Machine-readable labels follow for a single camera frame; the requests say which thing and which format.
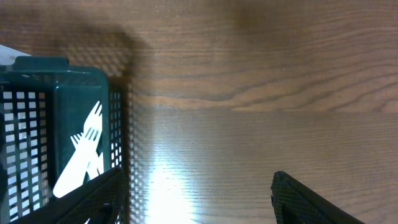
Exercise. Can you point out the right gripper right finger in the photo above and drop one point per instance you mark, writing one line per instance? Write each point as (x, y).
(295, 203)

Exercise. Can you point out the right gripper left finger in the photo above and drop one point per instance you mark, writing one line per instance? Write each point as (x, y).
(97, 201)

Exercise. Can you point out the white plastic fork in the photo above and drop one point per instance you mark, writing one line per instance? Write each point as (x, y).
(95, 166)
(73, 175)

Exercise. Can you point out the dark green plastic basket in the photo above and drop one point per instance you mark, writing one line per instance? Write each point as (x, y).
(44, 101)

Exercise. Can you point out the clear plastic basket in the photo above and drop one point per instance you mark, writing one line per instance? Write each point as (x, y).
(8, 55)

